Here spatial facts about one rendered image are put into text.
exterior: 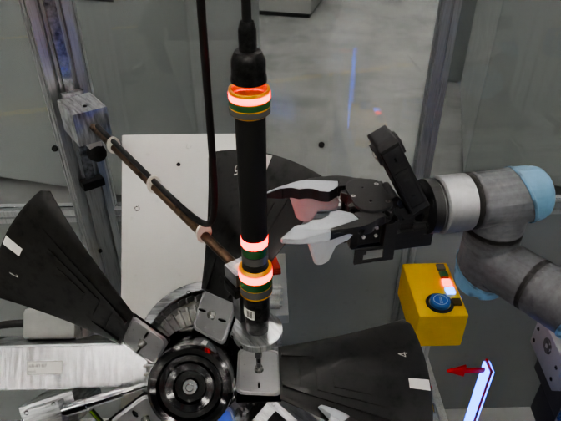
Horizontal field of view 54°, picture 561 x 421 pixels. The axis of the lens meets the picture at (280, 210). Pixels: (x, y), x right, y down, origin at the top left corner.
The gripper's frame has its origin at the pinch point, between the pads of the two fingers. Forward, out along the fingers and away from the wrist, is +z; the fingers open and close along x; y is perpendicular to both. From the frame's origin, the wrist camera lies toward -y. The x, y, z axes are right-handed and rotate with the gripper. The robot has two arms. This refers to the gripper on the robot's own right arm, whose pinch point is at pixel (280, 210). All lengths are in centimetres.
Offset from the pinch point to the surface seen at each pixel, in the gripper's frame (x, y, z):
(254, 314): -1.5, 15.2, 3.9
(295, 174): 14.7, 4.4, -5.4
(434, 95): 62, 16, -51
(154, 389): -2.6, 25.8, 18.3
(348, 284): 65, 78, -35
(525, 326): 54, 99, -94
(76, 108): 54, 8, 30
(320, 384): -4.1, 29.1, -5.1
